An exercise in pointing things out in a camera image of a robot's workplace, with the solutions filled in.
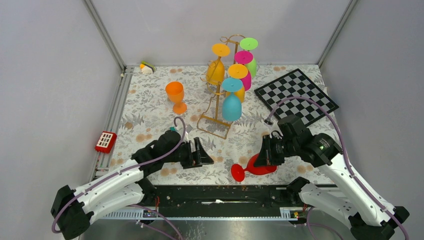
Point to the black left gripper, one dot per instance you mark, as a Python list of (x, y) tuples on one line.
[(192, 160)]

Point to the green plastic wine glass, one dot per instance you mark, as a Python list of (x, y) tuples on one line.
[(249, 44)]

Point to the gold wire wine glass rack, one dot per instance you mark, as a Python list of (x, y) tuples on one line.
[(211, 114)]

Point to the red white small block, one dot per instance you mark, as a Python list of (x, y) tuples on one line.
[(106, 142)]

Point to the magenta plastic wine glass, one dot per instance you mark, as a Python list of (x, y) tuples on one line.
[(245, 57)]

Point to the black white checkerboard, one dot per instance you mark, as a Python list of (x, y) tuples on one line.
[(295, 83)]

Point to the red plastic wine glass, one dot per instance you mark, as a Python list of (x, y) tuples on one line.
[(239, 173)]

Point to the floral patterned table mat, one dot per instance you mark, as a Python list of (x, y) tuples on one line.
[(147, 114)]

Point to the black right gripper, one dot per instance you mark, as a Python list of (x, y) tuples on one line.
[(266, 156)]

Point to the blue plastic wine glass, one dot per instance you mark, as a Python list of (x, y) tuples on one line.
[(232, 106)]

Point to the orange plastic wine glass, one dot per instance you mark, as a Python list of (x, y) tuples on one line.
[(175, 93)]

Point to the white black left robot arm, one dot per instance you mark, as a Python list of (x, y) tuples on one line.
[(74, 210)]

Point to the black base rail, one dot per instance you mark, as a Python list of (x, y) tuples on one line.
[(220, 201)]

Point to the yellow plastic wine glass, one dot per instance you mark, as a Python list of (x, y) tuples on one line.
[(216, 69), (239, 71)]

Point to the yellow plastic wine glass front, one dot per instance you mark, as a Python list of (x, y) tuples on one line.
[(216, 69)]

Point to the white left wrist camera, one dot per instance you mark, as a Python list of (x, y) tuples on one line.
[(188, 129)]

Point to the orange white green toy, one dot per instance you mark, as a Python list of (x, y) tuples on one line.
[(147, 68)]

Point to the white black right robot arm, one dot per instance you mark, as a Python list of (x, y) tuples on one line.
[(364, 212)]

